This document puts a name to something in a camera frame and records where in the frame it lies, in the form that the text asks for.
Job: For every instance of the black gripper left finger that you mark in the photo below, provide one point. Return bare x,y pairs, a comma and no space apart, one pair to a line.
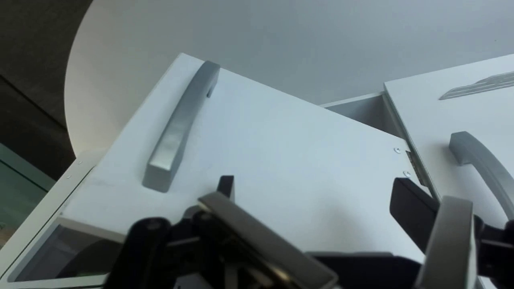
258,242

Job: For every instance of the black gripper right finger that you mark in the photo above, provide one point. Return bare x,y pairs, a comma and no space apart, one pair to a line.
452,242

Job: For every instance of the white under-sink cabinet door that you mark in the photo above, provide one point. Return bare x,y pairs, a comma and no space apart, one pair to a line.
300,161

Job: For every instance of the white toy kitchen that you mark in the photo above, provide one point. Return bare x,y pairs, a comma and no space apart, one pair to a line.
33,226

